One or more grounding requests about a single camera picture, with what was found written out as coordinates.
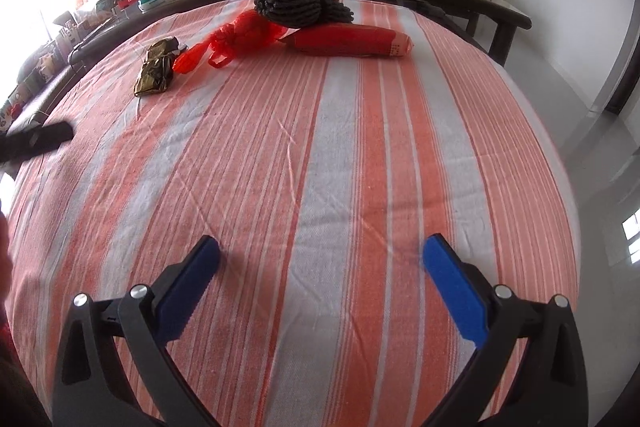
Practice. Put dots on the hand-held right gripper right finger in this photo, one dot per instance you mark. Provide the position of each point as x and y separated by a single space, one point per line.
455 292

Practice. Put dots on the gold brown wrapper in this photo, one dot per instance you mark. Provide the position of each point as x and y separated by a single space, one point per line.
155 72

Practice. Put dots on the dark knitted bundle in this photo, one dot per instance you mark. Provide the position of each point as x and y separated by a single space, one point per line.
287 2

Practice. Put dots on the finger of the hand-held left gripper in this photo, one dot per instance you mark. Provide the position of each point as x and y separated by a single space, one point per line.
35 141

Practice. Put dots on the pile of assorted household things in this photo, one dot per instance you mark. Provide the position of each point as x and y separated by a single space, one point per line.
55 52

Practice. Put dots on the red plastic bag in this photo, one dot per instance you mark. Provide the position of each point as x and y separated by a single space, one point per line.
245 32

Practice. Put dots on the person's left hand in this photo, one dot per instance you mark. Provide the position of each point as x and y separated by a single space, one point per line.
5 257

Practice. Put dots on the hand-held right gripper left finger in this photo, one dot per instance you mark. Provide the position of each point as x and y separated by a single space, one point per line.
192 287

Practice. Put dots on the person's dark clothing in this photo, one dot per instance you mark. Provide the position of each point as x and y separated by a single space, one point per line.
17 387

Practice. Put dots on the red cylindrical packet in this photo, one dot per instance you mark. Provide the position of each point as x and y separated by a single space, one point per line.
350 40

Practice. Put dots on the teal white box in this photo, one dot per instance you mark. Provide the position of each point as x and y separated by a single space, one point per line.
151 0

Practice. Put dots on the orange white striped cloth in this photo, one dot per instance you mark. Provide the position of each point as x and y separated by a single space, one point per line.
325 182

